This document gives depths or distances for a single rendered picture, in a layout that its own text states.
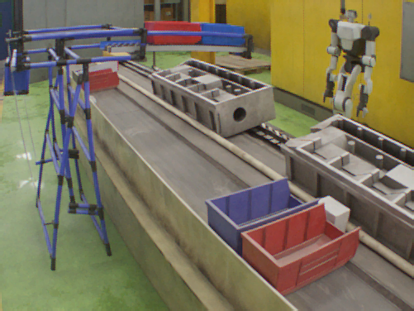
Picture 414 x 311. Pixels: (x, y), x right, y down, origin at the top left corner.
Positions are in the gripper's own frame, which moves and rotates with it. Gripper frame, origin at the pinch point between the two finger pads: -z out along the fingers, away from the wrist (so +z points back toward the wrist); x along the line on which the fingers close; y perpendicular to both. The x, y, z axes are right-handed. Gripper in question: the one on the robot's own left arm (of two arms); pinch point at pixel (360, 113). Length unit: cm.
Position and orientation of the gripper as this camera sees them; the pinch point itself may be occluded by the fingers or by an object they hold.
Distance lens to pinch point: 349.7
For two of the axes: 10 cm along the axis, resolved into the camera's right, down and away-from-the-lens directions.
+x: -8.5, 0.2, -5.2
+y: 5.0, 3.5, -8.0
